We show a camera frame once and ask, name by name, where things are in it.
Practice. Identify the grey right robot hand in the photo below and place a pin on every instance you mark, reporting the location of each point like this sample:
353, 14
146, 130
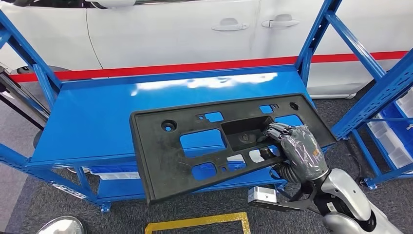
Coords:
303, 151

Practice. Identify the black plastic bumper part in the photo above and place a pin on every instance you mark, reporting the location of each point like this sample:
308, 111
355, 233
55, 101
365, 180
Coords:
155, 168

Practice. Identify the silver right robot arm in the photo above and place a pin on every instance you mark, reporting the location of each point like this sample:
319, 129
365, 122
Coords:
345, 193

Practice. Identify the blue metal shelf rack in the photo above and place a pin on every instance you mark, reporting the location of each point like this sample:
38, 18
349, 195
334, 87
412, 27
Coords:
366, 153
96, 122

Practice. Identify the red barrier belt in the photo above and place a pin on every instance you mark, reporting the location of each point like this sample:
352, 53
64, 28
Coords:
193, 67

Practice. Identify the white car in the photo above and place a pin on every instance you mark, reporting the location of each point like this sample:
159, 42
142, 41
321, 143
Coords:
161, 38

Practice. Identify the white car side mirror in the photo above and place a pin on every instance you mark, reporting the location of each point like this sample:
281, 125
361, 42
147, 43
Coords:
113, 3

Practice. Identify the thin black stanchion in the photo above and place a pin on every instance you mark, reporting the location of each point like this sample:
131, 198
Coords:
36, 139

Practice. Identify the chrome stanchion with black top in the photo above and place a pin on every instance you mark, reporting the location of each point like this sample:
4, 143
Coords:
22, 93

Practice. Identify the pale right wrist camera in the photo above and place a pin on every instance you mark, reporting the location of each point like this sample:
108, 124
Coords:
261, 193

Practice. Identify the chrome stanchion post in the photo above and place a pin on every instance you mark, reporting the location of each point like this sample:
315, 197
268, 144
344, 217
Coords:
61, 226

